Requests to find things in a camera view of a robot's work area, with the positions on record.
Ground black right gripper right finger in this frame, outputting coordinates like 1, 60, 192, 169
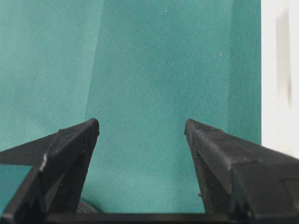
185, 119, 299, 219

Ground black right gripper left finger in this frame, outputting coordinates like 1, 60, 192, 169
0, 118, 100, 224

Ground green table cloth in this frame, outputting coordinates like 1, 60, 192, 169
0, 0, 261, 213

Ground white plastic case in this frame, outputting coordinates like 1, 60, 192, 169
261, 0, 299, 158

